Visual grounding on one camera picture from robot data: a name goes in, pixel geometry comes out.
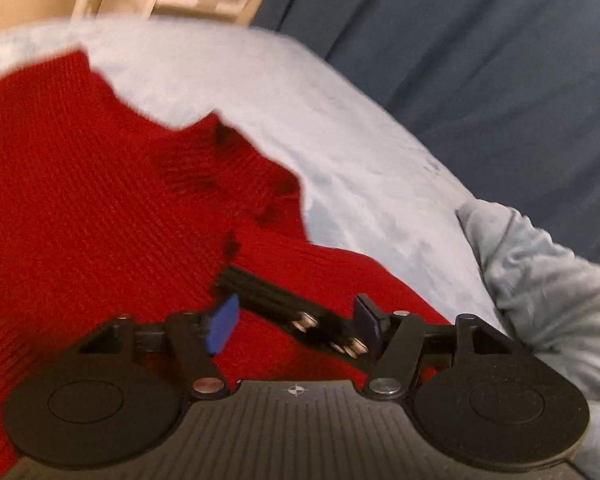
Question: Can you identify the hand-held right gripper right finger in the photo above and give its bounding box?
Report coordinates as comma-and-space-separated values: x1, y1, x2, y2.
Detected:
354, 294, 512, 402

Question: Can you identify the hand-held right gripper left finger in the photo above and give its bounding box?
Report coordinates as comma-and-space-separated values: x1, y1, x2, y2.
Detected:
76, 294, 243, 402

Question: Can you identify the red knit cardigan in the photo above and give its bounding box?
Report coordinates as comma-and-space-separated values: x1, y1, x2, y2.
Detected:
0, 47, 456, 480

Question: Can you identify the light blue crumpled blanket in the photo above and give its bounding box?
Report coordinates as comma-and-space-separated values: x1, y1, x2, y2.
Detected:
455, 199, 600, 480

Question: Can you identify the dark blue curtain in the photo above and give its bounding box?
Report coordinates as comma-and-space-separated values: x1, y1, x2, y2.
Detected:
252, 0, 600, 273

